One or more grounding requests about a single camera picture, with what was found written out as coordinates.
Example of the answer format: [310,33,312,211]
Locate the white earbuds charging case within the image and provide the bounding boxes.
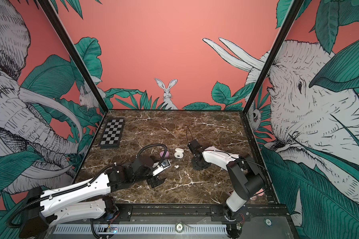
[174,148,184,159]

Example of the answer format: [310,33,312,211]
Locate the purple earbuds charging case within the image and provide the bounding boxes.
[160,151,170,158]

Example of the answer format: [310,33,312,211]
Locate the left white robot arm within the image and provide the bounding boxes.
[19,156,171,239]

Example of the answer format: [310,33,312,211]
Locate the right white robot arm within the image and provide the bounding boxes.
[187,140,266,222]

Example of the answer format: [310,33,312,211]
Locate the pink open round case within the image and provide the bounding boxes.
[250,189,265,200]

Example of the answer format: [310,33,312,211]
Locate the black white checkerboard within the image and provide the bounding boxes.
[99,118,125,149]

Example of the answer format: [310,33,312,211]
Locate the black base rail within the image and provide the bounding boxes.
[111,204,290,224]

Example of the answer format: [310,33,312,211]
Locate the white slotted cable duct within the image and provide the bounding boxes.
[53,223,227,235]

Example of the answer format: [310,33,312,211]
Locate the black corrugated cable conduit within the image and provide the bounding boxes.
[5,171,114,229]

